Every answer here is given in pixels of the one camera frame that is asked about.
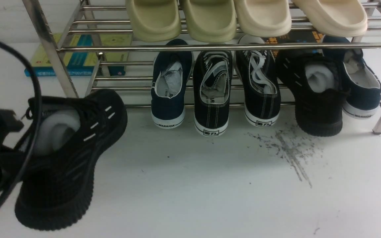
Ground black knit sneaker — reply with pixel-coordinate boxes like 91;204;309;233
275;49;350;137
15;89;128;231

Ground stainless steel shoe rack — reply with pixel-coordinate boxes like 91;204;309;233
22;0;381;135

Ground black knit sneaker on rack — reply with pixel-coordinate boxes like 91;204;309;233
275;49;350;137

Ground blue green book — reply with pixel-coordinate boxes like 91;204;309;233
30;34;133;77

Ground navy Warrior sneaker left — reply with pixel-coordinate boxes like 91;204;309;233
150;51;194;129

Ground navy warrior sneaker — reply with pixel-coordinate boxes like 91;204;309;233
150;51;194;129
322;48;381;119

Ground green slipper left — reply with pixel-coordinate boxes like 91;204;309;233
125;0;182;42

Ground green slipper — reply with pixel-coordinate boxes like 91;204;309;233
125;0;182;42
179;0;237;43

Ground black canvas sneaker left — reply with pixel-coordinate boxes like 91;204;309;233
192;51;233;137

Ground black canvas sneaker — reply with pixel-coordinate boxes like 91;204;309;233
234;50;281;128
192;51;233;137

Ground green slipper right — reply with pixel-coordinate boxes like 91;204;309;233
179;0;237;43

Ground black canvas sneaker right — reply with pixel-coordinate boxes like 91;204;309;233
234;50;281;128

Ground cream slipper left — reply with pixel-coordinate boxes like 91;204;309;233
234;0;292;38

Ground cream slipper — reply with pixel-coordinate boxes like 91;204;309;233
292;0;368;37
234;0;292;38

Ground black orange book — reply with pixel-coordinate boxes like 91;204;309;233
262;31;323;44

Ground cream slipper right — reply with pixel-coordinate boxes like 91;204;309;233
292;0;368;37

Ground navy Warrior sneaker right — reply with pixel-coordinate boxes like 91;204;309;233
322;48;381;119

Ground black cable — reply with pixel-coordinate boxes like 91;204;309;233
0;35;43;232

